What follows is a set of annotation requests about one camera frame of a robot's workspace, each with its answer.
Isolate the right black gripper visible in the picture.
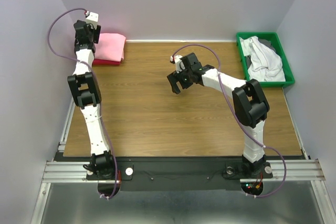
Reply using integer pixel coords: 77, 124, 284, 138
166, 66, 193, 94

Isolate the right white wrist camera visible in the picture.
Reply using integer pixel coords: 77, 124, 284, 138
170, 55, 185, 73

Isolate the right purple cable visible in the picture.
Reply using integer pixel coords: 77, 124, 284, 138
170, 44, 287, 198

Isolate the green plastic bin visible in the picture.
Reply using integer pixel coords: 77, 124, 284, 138
236, 32, 295, 88

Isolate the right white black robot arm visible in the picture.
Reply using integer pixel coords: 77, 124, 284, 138
167, 53, 270, 177

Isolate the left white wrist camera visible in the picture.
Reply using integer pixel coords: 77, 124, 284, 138
85, 10, 99, 26

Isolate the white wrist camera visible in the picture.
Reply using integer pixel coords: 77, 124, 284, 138
170, 55, 185, 73
85, 10, 99, 26

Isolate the light pink t shirt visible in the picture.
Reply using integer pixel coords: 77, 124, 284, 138
94, 33, 126, 62

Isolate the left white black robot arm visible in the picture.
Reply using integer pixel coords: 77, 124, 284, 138
67, 20, 117, 180

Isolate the aluminium extrusion rail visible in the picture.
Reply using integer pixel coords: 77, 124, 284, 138
42, 159, 325, 183

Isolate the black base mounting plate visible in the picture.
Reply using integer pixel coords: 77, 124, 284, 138
83, 157, 273, 193

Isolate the folded magenta t shirt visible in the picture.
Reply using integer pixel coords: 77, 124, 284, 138
92, 59, 121, 66

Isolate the white crumpled t shirt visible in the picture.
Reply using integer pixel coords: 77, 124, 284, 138
239, 36, 286, 82

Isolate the grey garment in bin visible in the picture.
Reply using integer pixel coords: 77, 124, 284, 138
258, 38, 276, 52

